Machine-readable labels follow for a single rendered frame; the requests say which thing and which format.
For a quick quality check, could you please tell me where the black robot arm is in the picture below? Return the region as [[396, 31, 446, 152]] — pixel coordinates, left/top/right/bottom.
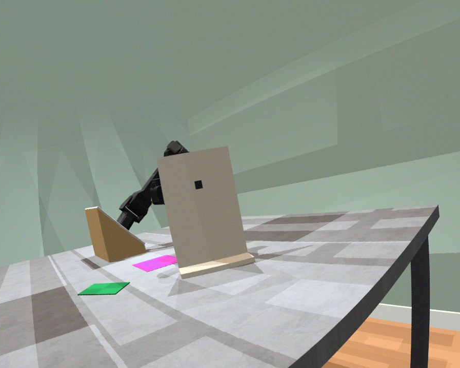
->
[[117, 140, 188, 230]]

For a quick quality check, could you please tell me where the pink square zone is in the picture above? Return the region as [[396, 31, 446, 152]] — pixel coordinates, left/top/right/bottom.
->
[[133, 255, 177, 272]]

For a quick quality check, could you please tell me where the green flat square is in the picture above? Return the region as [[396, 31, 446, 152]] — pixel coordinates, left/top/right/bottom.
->
[[78, 282, 130, 295]]

